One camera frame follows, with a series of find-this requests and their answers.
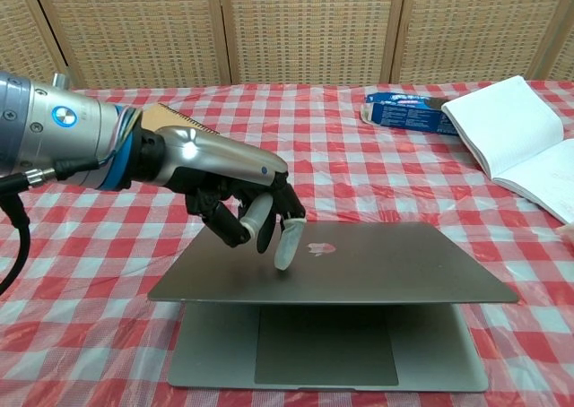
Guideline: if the brown spiral notebook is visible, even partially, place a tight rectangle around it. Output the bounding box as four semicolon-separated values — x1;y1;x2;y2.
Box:
140;102;222;136

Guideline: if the opened blue cookie package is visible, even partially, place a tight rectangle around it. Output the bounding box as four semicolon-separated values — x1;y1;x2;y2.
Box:
360;90;459;136

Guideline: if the silver laptop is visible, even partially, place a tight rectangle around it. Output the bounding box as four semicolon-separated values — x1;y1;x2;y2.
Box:
147;220;522;394

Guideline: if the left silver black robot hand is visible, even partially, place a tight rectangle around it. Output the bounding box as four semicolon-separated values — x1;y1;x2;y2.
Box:
129;126;309;272

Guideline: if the open white notebook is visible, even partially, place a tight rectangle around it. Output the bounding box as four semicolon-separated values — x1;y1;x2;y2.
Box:
440;74;574;226

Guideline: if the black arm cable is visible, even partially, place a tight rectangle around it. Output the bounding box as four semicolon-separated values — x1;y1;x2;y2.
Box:
0;157;102;297

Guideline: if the red white checkered tablecloth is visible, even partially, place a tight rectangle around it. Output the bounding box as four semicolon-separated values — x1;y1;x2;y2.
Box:
0;80;574;407

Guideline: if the woven bamboo folding screen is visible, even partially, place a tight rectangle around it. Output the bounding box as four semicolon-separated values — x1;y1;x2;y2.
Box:
0;0;574;90

